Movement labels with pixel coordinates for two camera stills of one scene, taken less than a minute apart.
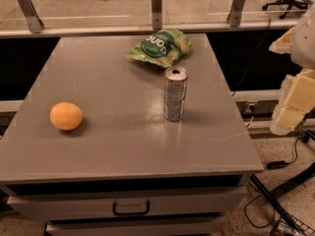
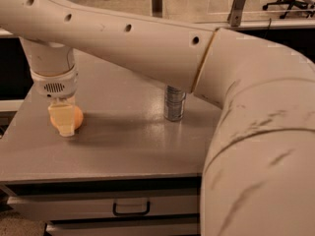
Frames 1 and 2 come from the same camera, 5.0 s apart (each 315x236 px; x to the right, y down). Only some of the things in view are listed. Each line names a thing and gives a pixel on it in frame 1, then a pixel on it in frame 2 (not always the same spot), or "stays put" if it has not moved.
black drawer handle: (131, 213) stays put
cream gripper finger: (283, 44) -> (62, 113)
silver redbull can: (174, 92) stays put
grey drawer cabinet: (90, 151) stays put
